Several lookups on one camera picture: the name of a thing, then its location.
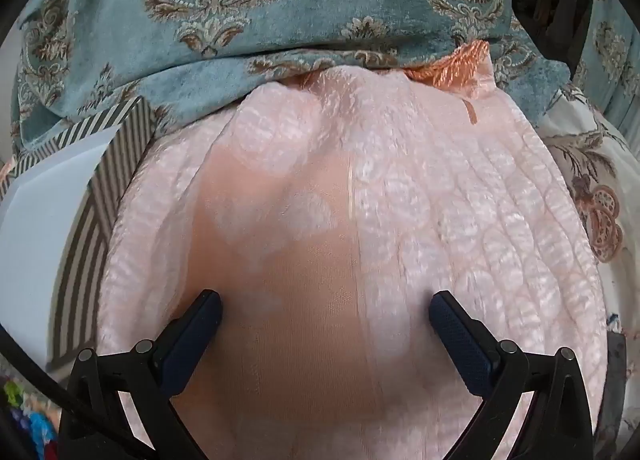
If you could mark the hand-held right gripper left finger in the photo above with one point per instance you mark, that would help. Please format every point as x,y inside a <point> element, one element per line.
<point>192,340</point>

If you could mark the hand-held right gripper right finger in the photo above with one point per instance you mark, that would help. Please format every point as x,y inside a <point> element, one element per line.
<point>460,340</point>

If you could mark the striped cardboard box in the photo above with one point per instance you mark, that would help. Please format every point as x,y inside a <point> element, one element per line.
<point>75,265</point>

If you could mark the pink textured bedspread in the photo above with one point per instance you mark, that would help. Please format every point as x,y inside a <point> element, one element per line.
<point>325,240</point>

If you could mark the white floral branch pillow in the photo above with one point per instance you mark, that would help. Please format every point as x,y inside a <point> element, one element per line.
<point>590,179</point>

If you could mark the teal damask patterned blanket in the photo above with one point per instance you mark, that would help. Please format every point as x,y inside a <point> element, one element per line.
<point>310,4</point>

